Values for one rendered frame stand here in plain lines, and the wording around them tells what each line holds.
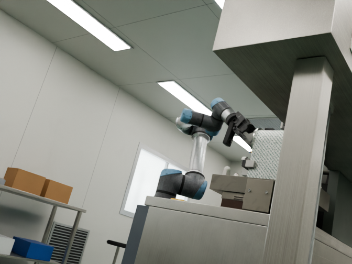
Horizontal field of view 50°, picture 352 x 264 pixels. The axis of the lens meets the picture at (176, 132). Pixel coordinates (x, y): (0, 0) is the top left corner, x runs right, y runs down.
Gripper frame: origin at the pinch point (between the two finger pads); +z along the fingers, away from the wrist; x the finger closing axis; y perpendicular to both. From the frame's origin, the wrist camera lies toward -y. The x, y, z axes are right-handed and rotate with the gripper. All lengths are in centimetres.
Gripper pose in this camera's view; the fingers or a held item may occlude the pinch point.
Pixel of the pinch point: (252, 147)
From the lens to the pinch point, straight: 178.2
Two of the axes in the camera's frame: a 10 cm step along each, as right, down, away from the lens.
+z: 4.5, 6.0, -6.6
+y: 6.8, -7.1, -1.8
